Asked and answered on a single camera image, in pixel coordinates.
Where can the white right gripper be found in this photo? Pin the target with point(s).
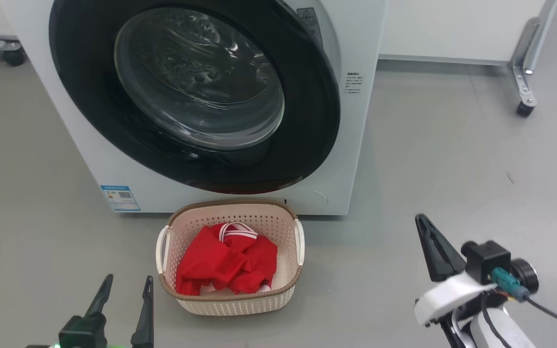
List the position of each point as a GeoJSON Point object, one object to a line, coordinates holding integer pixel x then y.
{"type": "Point", "coordinates": [447, 295]}

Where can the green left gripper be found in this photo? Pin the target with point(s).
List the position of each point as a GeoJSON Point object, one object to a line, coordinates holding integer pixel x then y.
{"type": "Point", "coordinates": [82, 333]}

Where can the red garment with white trim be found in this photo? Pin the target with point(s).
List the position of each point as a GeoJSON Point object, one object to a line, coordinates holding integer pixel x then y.
{"type": "Point", "coordinates": [220, 261]}

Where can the black washing machine door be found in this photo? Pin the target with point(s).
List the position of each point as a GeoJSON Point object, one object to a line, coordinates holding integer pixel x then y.
{"type": "Point", "coordinates": [80, 72]}

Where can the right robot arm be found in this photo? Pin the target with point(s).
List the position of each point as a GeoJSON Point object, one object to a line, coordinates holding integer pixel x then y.
{"type": "Point", "coordinates": [496, 328]}

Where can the cream perforated laundry basket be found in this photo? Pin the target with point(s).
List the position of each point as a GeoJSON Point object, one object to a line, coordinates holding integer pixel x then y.
{"type": "Point", "coordinates": [240, 304]}

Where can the white front-load washing machine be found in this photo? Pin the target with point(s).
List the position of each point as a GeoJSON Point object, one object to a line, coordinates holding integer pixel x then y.
{"type": "Point", "coordinates": [356, 145]}

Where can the blue energy label sticker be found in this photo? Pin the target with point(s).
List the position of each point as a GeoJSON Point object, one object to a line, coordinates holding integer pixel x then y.
{"type": "Point", "coordinates": [120, 198]}

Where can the metal panel leg with caster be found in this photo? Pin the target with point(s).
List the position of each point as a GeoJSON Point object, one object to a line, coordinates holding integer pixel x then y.
{"type": "Point", "coordinates": [522, 82]}

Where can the white partition panel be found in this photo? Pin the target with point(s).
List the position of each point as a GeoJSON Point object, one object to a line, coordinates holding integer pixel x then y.
{"type": "Point", "coordinates": [452, 29]}

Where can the grey warning sticker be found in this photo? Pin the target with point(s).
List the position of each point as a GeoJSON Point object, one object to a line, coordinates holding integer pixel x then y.
{"type": "Point", "coordinates": [307, 21]}

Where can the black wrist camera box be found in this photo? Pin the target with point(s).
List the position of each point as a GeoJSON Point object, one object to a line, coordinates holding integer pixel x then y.
{"type": "Point", "coordinates": [486, 258]}

